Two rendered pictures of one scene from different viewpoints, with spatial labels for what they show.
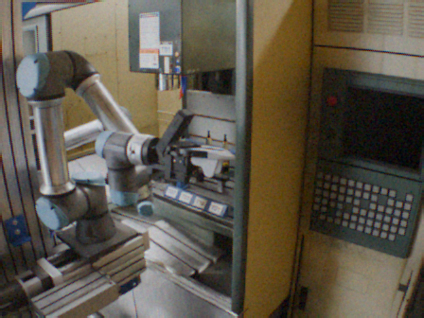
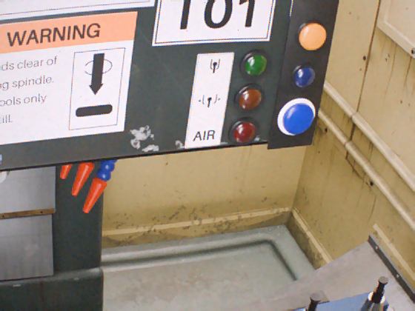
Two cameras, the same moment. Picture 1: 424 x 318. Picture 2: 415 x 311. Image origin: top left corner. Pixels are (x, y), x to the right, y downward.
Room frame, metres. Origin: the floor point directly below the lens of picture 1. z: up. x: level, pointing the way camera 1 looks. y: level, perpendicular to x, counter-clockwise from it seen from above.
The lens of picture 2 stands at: (1.70, 0.77, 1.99)
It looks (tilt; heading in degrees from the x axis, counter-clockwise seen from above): 33 degrees down; 295
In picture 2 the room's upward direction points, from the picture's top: 9 degrees clockwise
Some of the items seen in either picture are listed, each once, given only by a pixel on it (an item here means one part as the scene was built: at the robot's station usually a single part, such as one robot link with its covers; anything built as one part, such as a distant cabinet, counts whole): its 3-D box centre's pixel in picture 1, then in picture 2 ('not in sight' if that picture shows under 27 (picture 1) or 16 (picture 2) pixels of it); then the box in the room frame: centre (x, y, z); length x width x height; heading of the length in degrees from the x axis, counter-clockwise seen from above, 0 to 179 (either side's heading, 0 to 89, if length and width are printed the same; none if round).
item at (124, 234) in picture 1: (93, 241); not in sight; (1.08, 0.44, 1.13); 0.36 x 0.22 x 0.06; 142
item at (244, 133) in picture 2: not in sight; (244, 132); (1.93, 0.24, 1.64); 0.02 x 0.01 x 0.02; 51
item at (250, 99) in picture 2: not in sight; (250, 98); (1.93, 0.24, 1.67); 0.02 x 0.01 x 0.02; 51
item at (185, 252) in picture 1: (149, 238); not in sight; (1.80, 0.39, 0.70); 0.90 x 0.30 x 0.16; 51
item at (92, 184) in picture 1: (88, 191); not in sight; (1.08, 0.44, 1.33); 0.13 x 0.12 x 0.14; 156
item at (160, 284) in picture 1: (102, 282); not in sight; (1.74, 0.70, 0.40); 2.08 x 0.07 x 0.80; 51
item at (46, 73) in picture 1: (52, 143); not in sight; (0.97, 0.49, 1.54); 0.15 x 0.12 x 0.55; 156
